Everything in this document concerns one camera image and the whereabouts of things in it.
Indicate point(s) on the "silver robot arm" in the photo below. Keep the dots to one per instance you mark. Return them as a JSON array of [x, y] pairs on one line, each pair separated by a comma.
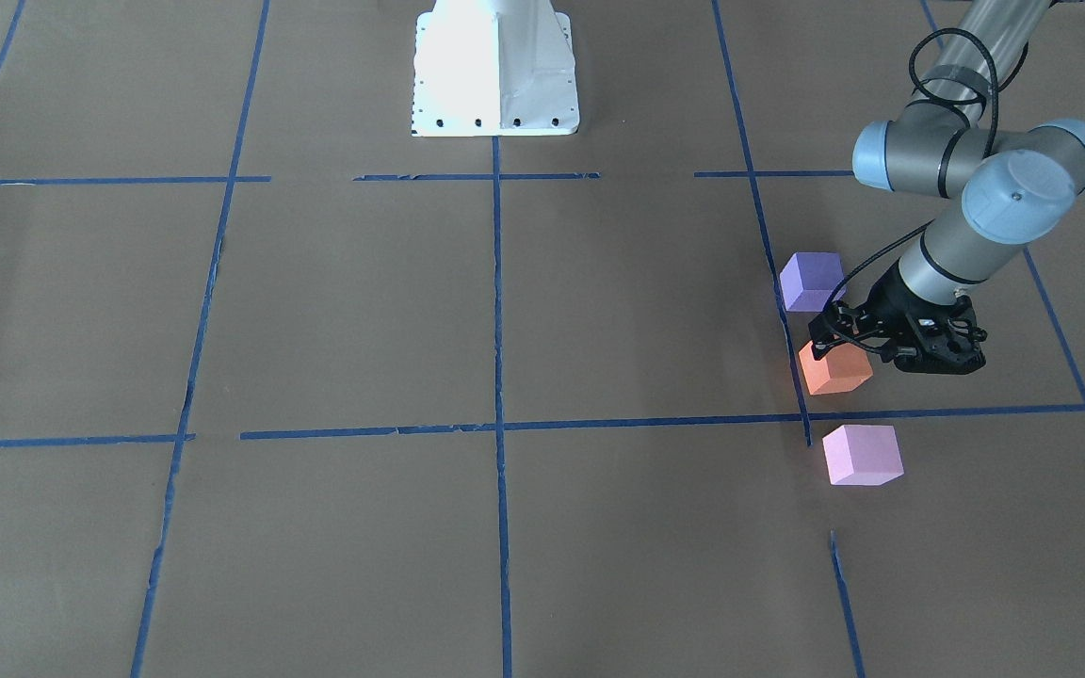
[[1004, 191]]

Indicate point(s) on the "brown paper table cover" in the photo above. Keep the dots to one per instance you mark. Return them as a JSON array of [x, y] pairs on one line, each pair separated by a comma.
[[286, 391]]

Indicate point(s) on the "orange foam block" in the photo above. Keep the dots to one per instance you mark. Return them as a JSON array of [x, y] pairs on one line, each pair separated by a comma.
[[843, 369]]

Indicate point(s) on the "white camera mast pedestal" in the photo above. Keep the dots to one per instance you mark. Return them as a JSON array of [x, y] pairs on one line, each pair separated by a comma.
[[494, 69]]

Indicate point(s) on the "pink foam block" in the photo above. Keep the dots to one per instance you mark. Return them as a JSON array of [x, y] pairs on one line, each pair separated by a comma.
[[863, 455]]

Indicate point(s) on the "purple foam block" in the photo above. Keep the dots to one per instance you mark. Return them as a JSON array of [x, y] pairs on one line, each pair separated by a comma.
[[808, 279]]

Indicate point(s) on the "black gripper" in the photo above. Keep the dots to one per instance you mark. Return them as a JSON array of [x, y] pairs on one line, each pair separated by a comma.
[[889, 301]]

